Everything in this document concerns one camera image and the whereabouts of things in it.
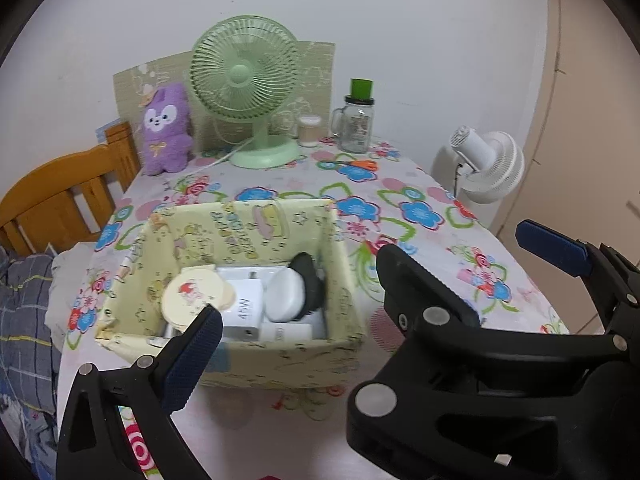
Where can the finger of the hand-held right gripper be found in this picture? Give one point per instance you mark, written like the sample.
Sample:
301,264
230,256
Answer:
550,247
622,260

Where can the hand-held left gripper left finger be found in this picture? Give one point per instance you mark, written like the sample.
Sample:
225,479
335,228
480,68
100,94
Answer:
192,360

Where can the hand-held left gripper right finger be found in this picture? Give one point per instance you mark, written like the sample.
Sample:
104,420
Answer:
425,290

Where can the round cream tin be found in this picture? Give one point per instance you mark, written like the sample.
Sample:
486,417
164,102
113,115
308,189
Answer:
195,295

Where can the white power adapter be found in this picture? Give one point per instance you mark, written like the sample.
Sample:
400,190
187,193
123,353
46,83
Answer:
245,305

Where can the yellow printed fabric storage box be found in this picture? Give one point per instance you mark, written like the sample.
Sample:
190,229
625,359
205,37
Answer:
280,365

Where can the black rounded object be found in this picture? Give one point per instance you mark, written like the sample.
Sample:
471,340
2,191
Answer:
312,285

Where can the white rounded case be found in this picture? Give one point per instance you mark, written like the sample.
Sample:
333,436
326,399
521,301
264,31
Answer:
285,295

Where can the floral tablecloth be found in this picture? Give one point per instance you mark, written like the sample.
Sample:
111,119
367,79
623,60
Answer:
425,240

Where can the white clip fan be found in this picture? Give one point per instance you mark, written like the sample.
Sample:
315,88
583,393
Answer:
492,165

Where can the beige door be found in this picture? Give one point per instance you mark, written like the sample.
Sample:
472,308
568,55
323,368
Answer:
590,135

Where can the white cloth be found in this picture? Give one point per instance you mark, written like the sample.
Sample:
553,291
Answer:
67,280

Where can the grey plaid blanket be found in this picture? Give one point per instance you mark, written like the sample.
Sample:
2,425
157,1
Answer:
25,320

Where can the glass mug with green lid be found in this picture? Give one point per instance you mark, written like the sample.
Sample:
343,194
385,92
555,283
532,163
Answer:
356,125

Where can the cotton swab jar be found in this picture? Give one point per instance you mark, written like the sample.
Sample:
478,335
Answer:
309,130

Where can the wooden chair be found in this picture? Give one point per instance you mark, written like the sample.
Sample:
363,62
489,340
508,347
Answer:
50,195

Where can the yellow-green printed board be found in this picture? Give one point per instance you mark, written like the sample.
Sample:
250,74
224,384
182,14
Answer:
315,75

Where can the purple plush toy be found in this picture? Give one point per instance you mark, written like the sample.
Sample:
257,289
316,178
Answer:
162,120

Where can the blue printed paper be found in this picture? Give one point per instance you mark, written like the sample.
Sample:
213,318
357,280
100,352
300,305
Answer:
106,130

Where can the green desk fan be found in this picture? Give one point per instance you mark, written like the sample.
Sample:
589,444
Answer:
240,72

